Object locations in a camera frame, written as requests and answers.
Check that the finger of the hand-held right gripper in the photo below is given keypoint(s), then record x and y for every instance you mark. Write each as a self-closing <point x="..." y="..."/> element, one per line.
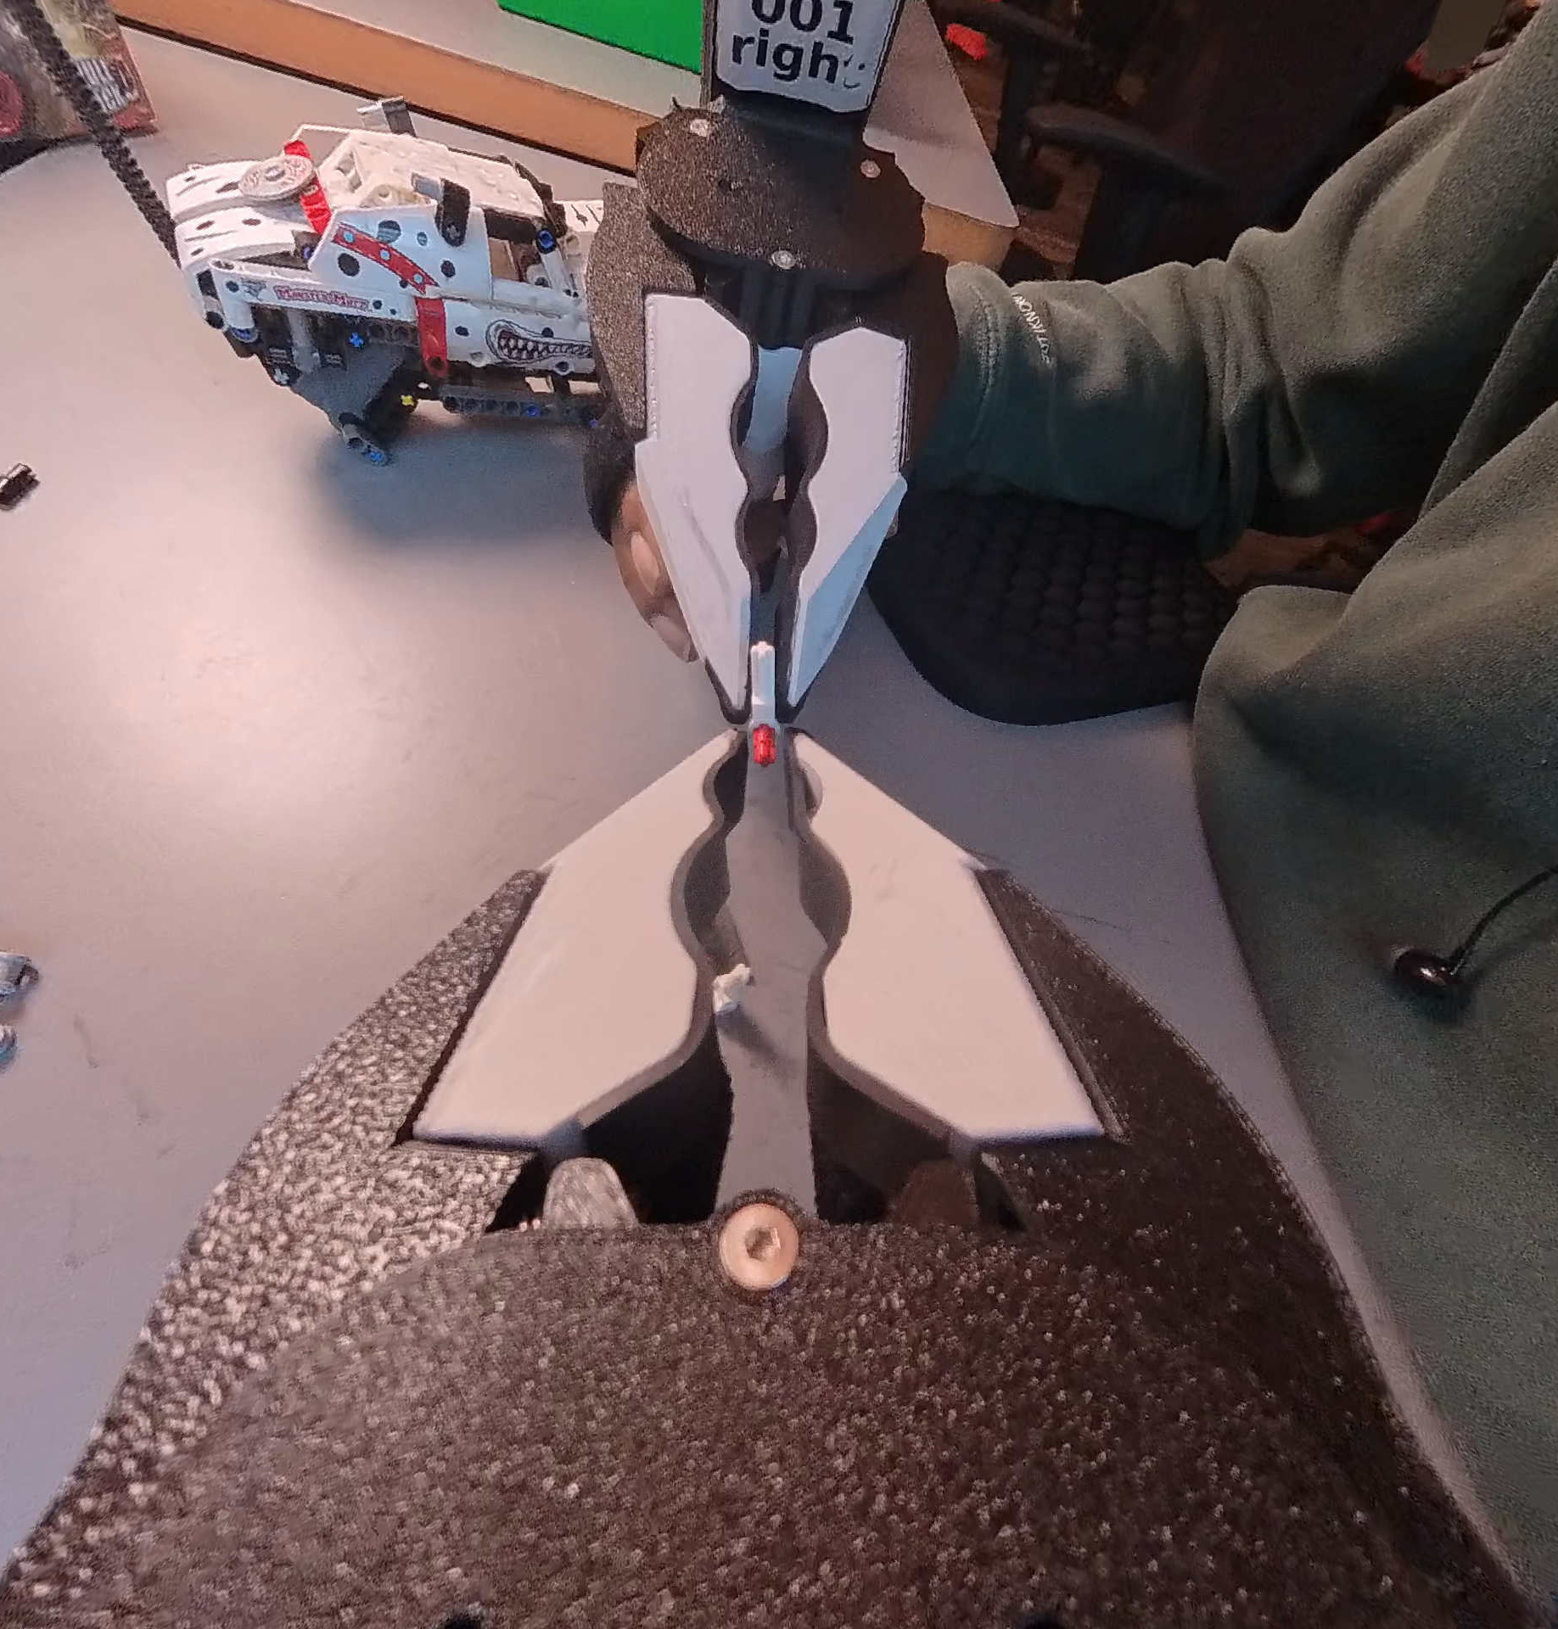
<point x="861" y="473"/>
<point x="699" y="445"/>

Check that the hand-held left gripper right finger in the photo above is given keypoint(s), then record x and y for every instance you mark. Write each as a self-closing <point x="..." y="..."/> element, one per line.
<point x="954" y="1006"/>

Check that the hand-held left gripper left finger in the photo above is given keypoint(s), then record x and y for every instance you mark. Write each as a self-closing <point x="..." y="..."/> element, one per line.
<point x="566" y="1006"/>

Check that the small lego connector pin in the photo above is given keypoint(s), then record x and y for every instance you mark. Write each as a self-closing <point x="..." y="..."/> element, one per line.
<point x="761" y="741"/>

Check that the white lego vehicle model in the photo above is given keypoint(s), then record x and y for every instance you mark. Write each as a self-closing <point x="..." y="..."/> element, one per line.
<point x="398" y="269"/>

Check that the person's right forearm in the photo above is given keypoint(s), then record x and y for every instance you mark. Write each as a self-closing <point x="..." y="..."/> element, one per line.
<point x="1185" y="358"/>

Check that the small black lego connector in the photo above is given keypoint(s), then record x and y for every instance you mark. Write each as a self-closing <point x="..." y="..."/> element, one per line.
<point x="9" y="480"/>

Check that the lego set box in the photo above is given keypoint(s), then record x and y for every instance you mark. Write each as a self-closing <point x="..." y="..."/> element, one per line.
<point x="53" y="67"/>

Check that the person's right hand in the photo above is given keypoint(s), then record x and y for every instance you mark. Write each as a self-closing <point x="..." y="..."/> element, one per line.
<point x="645" y="573"/>

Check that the green plastic bin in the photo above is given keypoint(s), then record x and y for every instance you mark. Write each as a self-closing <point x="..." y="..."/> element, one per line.
<point x="613" y="25"/>

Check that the person's green sweatshirt torso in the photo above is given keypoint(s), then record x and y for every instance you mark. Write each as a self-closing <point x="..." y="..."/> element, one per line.
<point x="1415" y="893"/>

